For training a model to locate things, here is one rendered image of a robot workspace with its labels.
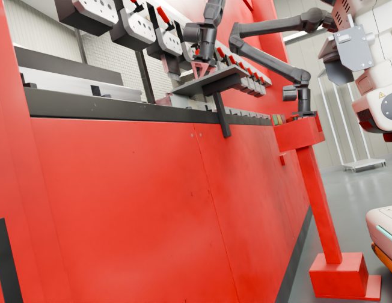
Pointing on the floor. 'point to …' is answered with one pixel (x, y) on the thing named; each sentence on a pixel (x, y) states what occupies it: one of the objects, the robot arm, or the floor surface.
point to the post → (145, 76)
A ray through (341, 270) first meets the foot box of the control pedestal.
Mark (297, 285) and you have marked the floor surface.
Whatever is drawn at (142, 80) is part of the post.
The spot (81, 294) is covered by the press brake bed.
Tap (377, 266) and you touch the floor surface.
